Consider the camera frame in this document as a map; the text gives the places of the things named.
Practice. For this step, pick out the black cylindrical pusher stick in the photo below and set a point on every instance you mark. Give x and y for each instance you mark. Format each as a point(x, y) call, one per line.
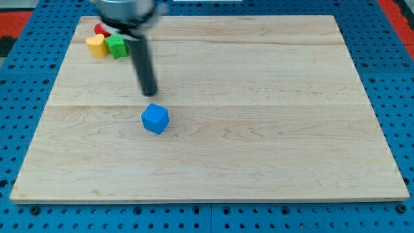
point(141, 58)

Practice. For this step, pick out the blue cube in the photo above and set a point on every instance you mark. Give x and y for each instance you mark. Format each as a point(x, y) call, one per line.
point(155, 118)

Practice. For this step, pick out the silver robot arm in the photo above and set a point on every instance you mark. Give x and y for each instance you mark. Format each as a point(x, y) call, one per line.
point(131, 20)

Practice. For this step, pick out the green star block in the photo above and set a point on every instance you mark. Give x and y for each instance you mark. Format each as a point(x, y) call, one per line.
point(116, 46)

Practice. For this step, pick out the yellow heart block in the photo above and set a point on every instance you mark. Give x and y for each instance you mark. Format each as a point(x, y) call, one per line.
point(97, 46)

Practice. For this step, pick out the red block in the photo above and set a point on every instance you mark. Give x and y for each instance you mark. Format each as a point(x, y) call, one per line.
point(99, 29)

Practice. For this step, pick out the light wooden board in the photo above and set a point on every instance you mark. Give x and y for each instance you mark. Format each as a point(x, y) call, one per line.
point(262, 109)

